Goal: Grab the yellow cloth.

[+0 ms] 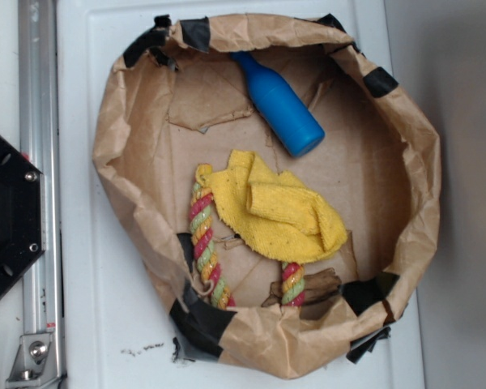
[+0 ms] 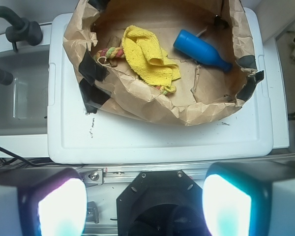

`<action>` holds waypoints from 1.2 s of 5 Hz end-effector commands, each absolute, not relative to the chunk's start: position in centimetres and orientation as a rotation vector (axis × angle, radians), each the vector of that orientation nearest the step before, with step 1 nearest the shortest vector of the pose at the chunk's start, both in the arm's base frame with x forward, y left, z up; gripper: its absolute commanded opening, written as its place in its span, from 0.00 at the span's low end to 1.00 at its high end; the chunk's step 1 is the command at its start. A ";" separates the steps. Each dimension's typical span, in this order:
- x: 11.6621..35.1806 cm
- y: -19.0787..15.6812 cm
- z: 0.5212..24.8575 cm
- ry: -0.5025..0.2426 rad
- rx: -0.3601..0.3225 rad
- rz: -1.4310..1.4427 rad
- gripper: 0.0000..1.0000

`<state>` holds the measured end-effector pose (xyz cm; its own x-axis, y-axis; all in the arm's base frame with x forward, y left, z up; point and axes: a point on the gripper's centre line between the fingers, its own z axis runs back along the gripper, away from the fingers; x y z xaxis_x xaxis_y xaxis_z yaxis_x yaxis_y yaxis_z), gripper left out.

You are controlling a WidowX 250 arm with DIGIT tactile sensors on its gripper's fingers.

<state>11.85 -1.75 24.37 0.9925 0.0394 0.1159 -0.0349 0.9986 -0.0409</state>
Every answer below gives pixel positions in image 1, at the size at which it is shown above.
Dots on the yellow microfiber cloth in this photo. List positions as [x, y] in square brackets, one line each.
[275, 214]

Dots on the brown paper bag basin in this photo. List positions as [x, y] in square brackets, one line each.
[175, 99]

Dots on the blue plastic bottle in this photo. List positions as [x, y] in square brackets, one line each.
[283, 110]

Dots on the multicolour twisted rope toy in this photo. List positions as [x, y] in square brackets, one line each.
[292, 287]

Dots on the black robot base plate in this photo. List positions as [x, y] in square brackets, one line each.
[21, 231]

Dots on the metal corner bracket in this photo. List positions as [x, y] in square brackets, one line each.
[35, 364]

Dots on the aluminium extrusion rail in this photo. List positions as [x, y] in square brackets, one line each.
[43, 302]

